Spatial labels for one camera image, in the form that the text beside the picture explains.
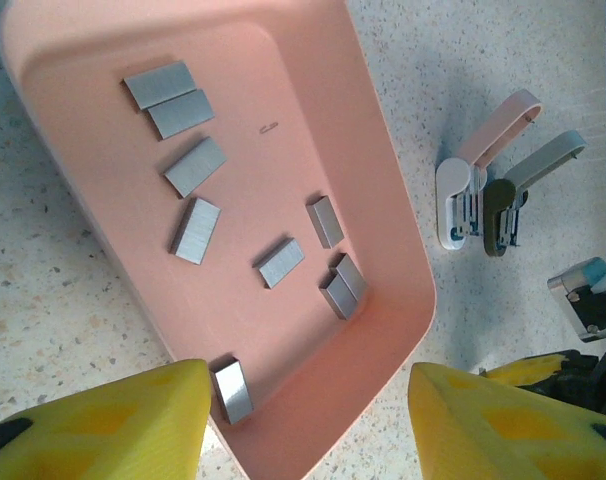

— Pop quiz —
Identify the grey olive stapler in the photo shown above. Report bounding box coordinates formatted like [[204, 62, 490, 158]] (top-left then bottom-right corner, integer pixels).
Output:
[[482, 129, 589, 259]]

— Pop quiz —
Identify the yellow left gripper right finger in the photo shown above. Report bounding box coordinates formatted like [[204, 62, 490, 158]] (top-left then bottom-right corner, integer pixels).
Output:
[[407, 361, 606, 480]]

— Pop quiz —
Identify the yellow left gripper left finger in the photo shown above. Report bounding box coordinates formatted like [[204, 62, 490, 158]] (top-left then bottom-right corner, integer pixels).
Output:
[[0, 358, 214, 480]]

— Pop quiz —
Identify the silver staple strip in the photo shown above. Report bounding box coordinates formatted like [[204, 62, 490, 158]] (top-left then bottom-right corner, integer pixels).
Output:
[[163, 136, 229, 200], [305, 194, 346, 251], [330, 251, 370, 301], [252, 236, 306, 291], [209, 355, 256, 427], [146, 89, 217, 141], [122, 60, 199, 111], [318, 272, 360, 321], [170, 196, 223, 265]]

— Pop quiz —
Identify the pink plastic tray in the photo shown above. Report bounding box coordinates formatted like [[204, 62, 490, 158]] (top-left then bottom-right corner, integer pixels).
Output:
[[0, 0, 438, 480]]

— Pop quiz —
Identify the pink white stapler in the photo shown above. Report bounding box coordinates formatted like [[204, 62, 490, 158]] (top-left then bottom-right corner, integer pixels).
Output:
[[434, 88, 545, 252]]

